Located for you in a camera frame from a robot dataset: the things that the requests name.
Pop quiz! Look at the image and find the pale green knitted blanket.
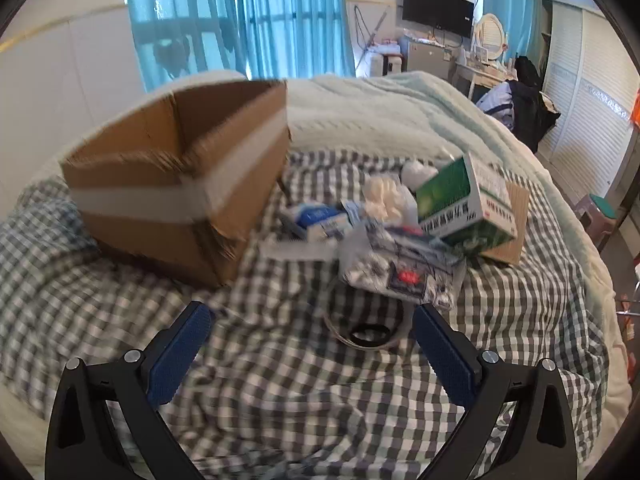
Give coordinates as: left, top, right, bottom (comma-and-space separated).
285, 71, 633, 411

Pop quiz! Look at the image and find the grey mini fridge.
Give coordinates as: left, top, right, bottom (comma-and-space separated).
407, 37, 458, 81

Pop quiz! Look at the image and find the white louvred wardrobe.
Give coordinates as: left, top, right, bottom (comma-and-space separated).
540, 0, 640, 201

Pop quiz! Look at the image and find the oval white mirror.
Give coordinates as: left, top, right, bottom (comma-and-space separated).
474, 14, 507, 63

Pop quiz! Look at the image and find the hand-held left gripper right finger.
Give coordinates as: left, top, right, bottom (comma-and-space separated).
413, 303, 578, 480

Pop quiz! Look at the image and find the flat cardboard piece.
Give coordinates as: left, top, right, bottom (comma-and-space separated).
480, 180, 531, 266

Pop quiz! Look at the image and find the teal topped stool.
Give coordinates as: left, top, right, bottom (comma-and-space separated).
575, 192, 621, 251

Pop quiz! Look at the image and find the white plush toy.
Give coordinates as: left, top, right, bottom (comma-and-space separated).
362, 175, 418, 226

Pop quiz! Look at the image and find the black wall television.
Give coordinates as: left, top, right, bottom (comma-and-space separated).
402, 0, 475, 40

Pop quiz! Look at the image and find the narrow blue curtain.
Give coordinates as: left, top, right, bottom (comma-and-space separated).
482, 0, 543, 61

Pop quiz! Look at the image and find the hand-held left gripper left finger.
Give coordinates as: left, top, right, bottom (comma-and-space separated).
45, 301, 217, 480

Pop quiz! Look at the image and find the green and white medicine box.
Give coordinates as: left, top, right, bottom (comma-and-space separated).
415, 152, 518, 253

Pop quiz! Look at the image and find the white and blue striped garment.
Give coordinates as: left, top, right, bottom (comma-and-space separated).
475, 81, 516, 131

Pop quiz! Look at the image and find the white dressing table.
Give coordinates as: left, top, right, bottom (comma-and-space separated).
452, 57, 518, 101

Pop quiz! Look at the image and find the brown cardboard box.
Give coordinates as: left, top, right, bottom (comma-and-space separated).
60, 80, 292, 288

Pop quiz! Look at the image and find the black tape roll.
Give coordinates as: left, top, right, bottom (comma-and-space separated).
322, 280, 406, 351

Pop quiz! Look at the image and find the wide blue curtain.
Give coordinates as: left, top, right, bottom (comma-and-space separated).
125, 0, 356, 93

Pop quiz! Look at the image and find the blue and white tissue packet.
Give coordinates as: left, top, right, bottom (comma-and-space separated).
280, 202, 361, 246

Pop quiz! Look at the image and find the white floor appliance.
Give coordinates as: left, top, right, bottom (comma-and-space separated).
370, 52, 405, 78

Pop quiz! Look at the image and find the grey checked blanket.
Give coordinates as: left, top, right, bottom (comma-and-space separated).
0, 147, 611, 480

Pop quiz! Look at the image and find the dark clothes pile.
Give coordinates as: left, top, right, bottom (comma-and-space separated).
507, 55, 561, 153

